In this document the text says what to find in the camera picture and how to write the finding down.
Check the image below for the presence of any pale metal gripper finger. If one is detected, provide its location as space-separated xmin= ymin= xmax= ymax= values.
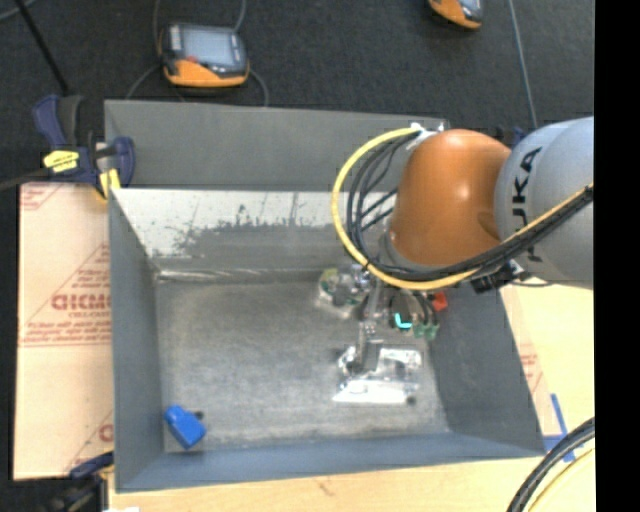
xmin=355 ymin=322 xmax=370 ymax=374
xmin=367 ymin=337 xmax=385 ymax=376

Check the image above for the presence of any clear round thing with green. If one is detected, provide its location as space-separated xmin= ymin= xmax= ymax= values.
xmin=316 ymin=267 xmax=369 ymax=319

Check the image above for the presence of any grey metal bin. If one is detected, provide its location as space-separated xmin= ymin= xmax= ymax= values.
xmin=103 ymin=98 xmax=547 ymax=494

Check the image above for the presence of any small blue block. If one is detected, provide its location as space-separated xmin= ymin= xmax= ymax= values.
xmin=163 ymin=404 xmax=208 ymax=451

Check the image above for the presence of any brown cardboard board red print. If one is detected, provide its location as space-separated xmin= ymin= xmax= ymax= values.
xmin=12 ymin=180 xmax=565 ymax=481

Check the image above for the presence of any black cylinder on white bracket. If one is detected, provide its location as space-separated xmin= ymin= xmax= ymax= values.
xmin=469 ymin=260 xmax=525 ymax=295

